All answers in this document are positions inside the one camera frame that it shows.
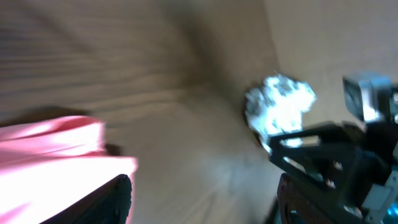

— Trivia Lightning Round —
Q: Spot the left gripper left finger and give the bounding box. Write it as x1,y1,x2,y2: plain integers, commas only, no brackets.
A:
42,174,132,224

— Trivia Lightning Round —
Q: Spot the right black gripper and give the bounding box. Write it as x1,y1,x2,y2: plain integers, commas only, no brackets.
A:
269,122,397,218

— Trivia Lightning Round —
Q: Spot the white fern print shirt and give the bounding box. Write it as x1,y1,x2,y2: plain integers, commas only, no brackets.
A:
244,74,317,154

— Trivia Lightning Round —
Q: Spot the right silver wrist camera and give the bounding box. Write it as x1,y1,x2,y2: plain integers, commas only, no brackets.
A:
343,72,393,123

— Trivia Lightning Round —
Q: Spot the pink shirt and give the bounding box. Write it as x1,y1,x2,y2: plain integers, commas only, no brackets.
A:
1,116,137,223

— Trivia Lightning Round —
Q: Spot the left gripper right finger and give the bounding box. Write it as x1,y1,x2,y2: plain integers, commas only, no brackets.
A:
277,174,334,224

